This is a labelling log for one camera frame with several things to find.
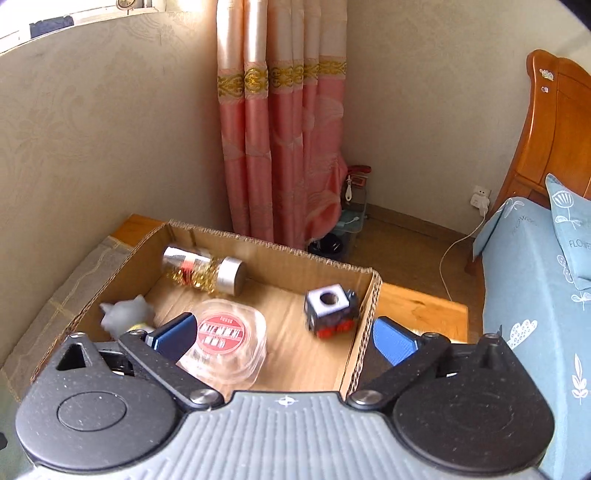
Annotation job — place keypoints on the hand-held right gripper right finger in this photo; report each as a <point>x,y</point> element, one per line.
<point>392,340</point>

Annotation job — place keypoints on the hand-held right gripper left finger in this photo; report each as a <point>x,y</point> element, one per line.
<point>174,334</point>

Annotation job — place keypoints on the grey animal toy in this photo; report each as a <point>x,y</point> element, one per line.
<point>122,316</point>

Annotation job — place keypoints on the black toy train red wheels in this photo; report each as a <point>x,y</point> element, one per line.
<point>328,318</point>

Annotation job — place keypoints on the clear bottle of yellow capsules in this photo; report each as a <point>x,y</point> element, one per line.
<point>203,272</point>

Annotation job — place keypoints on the clear plastic box red label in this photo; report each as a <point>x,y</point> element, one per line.
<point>244,357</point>

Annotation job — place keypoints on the cardboard box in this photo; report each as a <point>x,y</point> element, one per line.
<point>291,360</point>

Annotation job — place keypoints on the black round object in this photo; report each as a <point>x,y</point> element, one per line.
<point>328,247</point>

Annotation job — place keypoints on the clear plastic storage bin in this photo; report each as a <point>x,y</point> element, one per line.
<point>355,221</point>

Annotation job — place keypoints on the blue flower-print bed sheet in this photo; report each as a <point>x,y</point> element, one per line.
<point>521,295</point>

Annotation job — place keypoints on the blue flower-print pillow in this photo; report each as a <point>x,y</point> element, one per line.
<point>572,230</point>

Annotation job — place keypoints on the pink curtain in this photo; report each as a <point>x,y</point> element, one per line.
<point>281,138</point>

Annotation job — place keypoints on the wooden bed headboard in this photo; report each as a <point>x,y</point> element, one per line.
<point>549,134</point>

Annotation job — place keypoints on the window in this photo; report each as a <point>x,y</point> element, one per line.
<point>69,21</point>

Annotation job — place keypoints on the small alarm clock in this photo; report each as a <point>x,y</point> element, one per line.
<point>124,3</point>

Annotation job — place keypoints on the white wall socket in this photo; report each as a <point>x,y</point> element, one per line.
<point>480,198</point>

